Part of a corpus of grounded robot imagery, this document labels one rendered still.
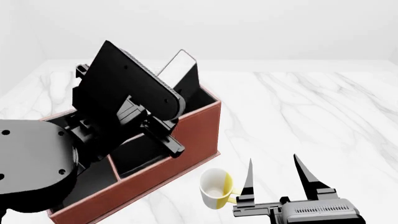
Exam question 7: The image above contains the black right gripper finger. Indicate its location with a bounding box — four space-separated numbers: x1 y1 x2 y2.
293 153 338 202
236 157 256 208

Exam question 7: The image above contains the white smartphone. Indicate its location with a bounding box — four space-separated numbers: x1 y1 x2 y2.
156 49 200 115

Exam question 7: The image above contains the red-brown leather caddy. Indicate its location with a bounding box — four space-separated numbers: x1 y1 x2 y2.
39 84 223 224

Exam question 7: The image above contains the white and yellow mug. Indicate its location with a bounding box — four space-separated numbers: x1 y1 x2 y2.
198 167 242 211

